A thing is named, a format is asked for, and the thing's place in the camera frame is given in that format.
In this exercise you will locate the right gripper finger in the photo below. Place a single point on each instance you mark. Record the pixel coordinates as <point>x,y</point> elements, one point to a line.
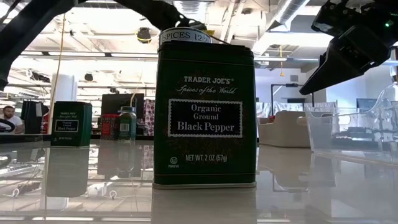
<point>332,68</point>

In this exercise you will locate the red spice tin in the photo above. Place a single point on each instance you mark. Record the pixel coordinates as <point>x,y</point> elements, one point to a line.
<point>271,119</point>
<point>107,127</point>

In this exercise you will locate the green black pepper tin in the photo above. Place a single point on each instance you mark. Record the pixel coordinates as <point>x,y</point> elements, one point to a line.
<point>73,138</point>
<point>205,149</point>

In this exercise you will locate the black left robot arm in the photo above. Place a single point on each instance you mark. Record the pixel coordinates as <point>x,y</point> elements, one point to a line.
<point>21,34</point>

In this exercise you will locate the clear plastic bin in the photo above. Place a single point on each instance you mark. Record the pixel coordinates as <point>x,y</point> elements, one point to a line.
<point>323,133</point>

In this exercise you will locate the white plastic bin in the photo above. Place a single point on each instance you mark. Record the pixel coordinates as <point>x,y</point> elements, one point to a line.
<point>286,133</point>

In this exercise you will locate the yellow tape tag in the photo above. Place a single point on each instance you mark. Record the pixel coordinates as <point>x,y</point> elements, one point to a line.
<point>210,32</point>

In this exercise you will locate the floral patterned cloth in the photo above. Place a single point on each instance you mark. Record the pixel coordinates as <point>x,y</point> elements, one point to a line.
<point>149,118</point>

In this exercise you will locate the black computer monitor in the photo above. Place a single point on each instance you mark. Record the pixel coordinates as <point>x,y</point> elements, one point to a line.
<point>115,104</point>

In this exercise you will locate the small black ceiling lamp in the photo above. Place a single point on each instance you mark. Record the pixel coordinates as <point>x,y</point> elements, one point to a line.
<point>88,77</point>

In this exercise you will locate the white round column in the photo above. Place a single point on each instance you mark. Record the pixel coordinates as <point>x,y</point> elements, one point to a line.
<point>63,90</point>

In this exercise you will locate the black computer tower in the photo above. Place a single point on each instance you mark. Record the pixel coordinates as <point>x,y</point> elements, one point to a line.
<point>31,119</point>

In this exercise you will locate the person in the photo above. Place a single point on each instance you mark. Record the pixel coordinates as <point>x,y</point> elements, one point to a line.
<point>9,112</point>

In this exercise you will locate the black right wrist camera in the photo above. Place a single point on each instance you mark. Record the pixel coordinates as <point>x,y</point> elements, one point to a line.
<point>331,20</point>

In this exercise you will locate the dark wall screen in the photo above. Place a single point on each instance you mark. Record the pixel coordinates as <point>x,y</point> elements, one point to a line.
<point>367,103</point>

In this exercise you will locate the black aluminium table frame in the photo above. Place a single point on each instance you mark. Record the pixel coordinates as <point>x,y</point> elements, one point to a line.
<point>31,139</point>

